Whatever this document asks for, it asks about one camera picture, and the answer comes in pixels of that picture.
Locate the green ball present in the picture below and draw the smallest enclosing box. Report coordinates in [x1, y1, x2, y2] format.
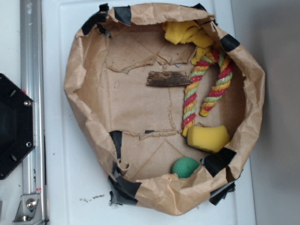
[172, 157, 200, 179]

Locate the yellow sponge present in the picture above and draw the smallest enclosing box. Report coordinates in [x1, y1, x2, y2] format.
[187, 126, 230, 153]

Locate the multicolour twisted rope toy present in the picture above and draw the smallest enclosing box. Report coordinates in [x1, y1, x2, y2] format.
[182, 50, 234, 137]

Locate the aluminium frame rail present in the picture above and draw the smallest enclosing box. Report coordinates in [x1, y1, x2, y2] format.
[12, 0, 49, 225]

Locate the white tray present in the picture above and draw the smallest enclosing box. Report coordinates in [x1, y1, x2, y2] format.
[42, 0, 256, 225]

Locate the brown paper bag bin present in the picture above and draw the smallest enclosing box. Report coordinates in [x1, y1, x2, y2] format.
[64, 3, 265, 215]

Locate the yellow cloth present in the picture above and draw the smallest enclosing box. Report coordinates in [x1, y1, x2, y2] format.
[162, 21, 215, 66]

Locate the brown wood chip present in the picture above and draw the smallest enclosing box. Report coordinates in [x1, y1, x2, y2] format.
[147, 71, 193, 87]

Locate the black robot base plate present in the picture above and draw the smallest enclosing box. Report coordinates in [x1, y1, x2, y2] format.
[0, 74, 35, 180]

